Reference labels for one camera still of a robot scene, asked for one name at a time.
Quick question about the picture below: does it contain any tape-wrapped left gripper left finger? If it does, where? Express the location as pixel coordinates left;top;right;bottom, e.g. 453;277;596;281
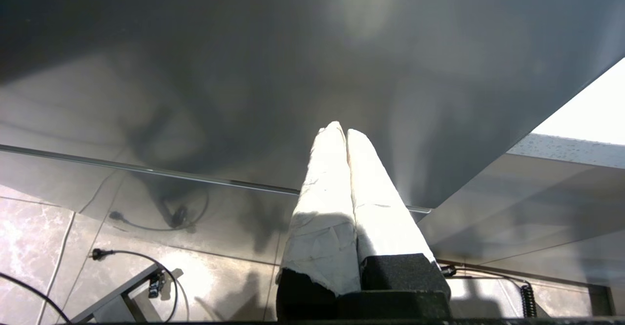
276;121;362;321

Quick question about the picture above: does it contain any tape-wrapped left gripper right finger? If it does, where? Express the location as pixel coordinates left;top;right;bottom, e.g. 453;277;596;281
346;129;452;292

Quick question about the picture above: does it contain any grey under-counter cabinet front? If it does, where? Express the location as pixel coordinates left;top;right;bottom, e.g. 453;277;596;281
417;152;625;287

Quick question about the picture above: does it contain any small black clamp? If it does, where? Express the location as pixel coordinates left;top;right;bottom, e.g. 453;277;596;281
148;271;166;300

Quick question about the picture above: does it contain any tall grey cabinet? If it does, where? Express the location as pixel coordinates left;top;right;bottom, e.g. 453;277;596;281
0;0;625;267

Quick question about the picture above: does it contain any black coiled cable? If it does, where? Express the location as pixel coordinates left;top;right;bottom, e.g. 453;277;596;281
438;264;539;319

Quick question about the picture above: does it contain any black floor cable with plug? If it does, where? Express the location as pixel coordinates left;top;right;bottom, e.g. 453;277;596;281
90;248;190;323

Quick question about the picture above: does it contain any grey metal frame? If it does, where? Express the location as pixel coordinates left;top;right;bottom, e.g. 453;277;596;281
70;264;184;324

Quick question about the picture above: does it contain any thin black floor cable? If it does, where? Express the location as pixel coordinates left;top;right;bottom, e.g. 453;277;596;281
0;272;72;324

